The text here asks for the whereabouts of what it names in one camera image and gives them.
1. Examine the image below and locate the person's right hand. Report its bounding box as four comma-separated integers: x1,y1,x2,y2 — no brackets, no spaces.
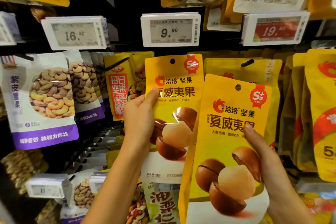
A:
243,123,290,206

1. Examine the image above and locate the person's left hand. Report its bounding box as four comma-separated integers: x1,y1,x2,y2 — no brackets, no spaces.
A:
123,87,159,154

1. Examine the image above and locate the yellow macadamia nut packet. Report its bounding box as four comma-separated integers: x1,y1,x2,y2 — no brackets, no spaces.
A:
140,54,205,184
178,74,273,224

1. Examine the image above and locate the person's left forearm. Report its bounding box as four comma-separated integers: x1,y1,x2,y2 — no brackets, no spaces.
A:
81,146,148,224

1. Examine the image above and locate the person's right forearm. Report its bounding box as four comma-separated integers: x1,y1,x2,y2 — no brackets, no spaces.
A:
267,192,317,224

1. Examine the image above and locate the yellow red mixed nut packet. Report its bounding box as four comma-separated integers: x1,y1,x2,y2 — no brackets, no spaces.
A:
103,53,135,121

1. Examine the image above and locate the row of yellow pouches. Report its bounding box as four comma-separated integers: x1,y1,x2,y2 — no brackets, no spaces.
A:
278,52,319,173

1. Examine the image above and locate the row of hanging yellow bags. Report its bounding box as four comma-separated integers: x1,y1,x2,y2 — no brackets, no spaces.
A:
203,57,283,151

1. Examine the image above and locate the row of hanging cashew bags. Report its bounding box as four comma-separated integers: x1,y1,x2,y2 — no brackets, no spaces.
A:
63,50,115,125

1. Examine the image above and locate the white electronic price tag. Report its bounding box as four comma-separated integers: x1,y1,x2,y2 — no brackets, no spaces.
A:
140,12,201,47
0,11,22,46
41,16,108,50

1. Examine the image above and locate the yellow packet with red band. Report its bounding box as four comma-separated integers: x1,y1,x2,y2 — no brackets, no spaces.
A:
304,49,336,183

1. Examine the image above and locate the white green chestnut packet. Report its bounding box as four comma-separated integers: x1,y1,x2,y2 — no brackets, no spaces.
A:
142,182,182,224

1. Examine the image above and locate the red electronic price tag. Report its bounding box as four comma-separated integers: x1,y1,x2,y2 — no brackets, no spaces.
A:
241,11,311,47

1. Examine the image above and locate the clear mixed nut packet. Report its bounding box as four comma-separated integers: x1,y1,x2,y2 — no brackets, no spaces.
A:
125,182,150,224

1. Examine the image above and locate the white purple cashew packet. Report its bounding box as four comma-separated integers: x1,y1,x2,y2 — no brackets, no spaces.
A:
0,53,79,150

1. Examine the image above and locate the small cashew packet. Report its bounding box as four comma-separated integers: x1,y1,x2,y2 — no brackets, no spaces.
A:
60,169,106,224

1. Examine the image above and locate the small white price tag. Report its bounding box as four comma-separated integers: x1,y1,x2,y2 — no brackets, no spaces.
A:
25,174,69,200

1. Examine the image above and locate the clear bag of nuts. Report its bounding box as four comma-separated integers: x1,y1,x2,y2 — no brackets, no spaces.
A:
0,149,49,196

